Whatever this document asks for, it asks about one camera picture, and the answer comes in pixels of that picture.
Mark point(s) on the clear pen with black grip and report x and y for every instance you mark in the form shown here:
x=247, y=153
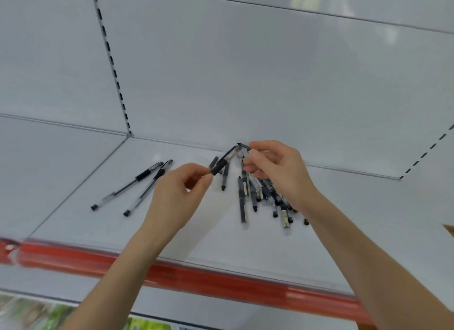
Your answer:
x=142, y=175
x=147, y=189

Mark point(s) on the person's right hand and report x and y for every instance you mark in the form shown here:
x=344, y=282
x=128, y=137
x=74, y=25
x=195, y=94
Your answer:
x=287, y=173

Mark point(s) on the person's left hand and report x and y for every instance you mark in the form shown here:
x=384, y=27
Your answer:
x=170, y=202

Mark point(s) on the pile of black pens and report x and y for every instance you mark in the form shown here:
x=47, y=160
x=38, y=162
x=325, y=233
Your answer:
x=242, y=202

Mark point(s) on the brown cardboard box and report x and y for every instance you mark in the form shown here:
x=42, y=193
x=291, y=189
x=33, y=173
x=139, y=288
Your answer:
x=449, y=230

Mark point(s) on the green packaged goods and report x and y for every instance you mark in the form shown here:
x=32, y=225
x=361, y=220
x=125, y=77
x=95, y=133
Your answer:
x=39, y=313

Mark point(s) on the person's left thumb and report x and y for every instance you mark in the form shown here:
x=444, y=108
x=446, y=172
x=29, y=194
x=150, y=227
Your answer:
x=203, y=183

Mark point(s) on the person's right forearm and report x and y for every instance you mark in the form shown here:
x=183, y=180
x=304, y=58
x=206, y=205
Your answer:
x=369, y=269

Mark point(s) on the white metal shelf board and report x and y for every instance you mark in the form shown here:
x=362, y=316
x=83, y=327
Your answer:
x=291, y=241
x=53, y=170

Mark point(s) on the person's right thumb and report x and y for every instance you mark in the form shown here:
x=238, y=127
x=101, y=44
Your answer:
x=256, y=157

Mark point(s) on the person's left forearm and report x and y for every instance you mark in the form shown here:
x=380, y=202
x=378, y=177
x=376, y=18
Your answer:
x=120, y=280

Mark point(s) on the slotted white shelf upright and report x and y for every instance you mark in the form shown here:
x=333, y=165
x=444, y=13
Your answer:
x=112, y=62
x=427, y=150

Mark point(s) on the black gel pen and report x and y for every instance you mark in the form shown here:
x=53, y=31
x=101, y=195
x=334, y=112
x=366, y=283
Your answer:
x=225, y=159

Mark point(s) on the red shelf price rail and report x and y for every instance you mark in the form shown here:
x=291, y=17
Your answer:
x=6, y=251
x=220, y=282

